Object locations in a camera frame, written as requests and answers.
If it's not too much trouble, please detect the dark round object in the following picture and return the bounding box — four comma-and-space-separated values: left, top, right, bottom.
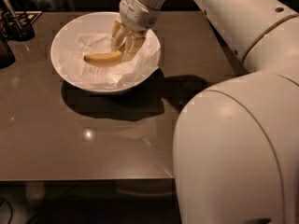
0, 35, 16, 68

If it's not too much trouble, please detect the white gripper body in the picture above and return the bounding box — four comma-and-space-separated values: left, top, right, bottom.
120, 0, 160, 32

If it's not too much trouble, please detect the white ceramic bowl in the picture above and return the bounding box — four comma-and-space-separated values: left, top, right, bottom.
50, 11, 162, 95

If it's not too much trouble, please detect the black cable on floor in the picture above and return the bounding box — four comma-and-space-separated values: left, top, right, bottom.
0, 196, 16, 224

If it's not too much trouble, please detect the white paper towel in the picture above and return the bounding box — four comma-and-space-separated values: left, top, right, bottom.
57, 28, 161, 91

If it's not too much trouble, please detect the white stick in holder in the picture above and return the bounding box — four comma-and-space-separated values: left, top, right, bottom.
3, 0, 22, 31

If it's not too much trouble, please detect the black wire mesh holder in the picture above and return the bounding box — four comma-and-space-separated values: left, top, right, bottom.
4, 11, 35, 41

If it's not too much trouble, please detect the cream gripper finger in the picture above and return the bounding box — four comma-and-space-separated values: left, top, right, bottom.
110, 15, 131, 51
121, 32, 146, 62

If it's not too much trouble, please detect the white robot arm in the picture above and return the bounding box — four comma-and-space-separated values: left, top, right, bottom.
114, 0, 299, 224

